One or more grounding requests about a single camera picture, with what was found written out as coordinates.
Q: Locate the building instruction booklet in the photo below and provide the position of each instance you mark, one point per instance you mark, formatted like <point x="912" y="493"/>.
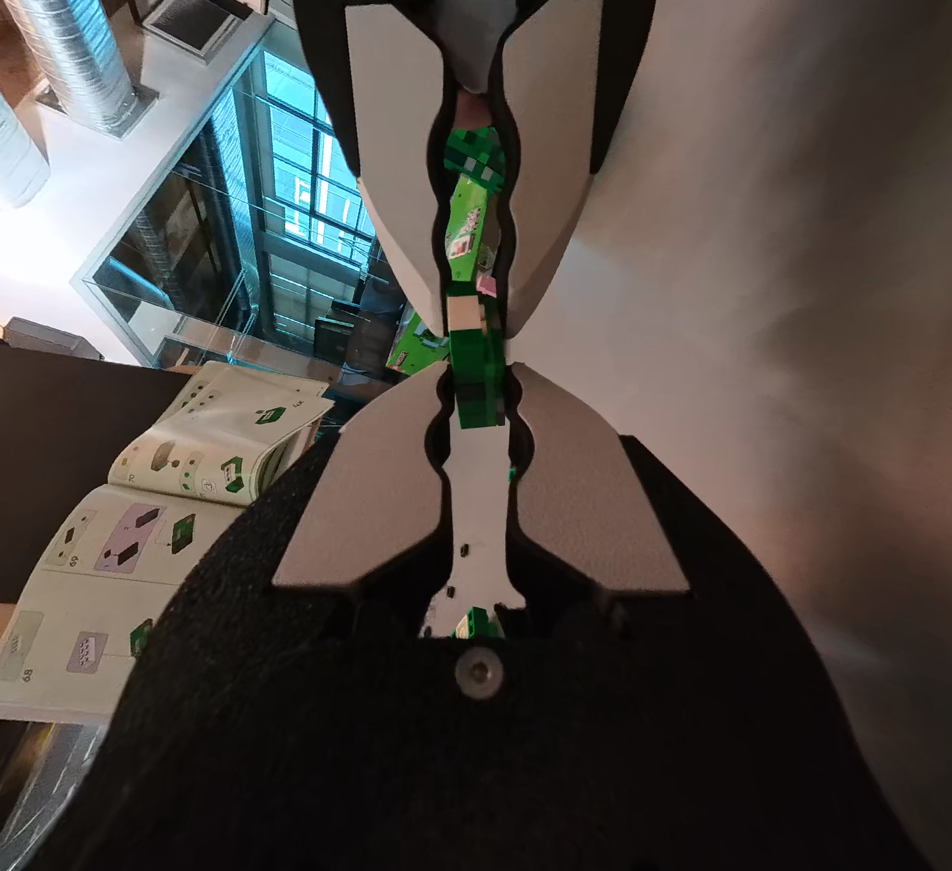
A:
<point x="134" y="529"/>

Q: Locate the tall green blocky brick figure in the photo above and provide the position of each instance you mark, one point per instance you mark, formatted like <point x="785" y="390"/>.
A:
<point x="476" y="153"/>

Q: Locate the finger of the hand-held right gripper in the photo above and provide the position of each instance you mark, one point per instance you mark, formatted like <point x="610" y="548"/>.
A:
<point x="554" y="142"/>
<point x="394" y="142"/>

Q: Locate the scattered small green bricks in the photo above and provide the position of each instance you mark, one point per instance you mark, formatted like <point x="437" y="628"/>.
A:
<point x="476" y="622"/>

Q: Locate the black flat panel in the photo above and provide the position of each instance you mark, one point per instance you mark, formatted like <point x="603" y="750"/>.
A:
<point x="59" y="440"/>

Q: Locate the silver ventilation duct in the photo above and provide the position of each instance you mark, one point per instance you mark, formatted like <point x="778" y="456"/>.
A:
<point x="18" y="157"/>
<point x="67" y="16"/>

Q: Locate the green building set box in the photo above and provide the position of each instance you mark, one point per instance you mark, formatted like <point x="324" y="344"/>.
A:
<point x="465" y="216"/>

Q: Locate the small green brick assembly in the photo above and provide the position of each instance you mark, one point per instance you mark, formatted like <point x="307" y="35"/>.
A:
<point x="476" y="380"/>

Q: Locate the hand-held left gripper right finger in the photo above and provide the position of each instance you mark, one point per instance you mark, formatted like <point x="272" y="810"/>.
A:
<point x="587" y="506"/>

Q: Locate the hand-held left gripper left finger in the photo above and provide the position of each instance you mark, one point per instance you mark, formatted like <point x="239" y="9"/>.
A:
<point x="364" y="506"/>

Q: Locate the person's right hand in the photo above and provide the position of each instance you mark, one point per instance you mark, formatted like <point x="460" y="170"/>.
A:
<point x="474" y="111"/>

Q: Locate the pink brick pig figure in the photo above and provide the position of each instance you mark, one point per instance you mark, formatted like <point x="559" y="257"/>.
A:
<point x="487" y="285"/>

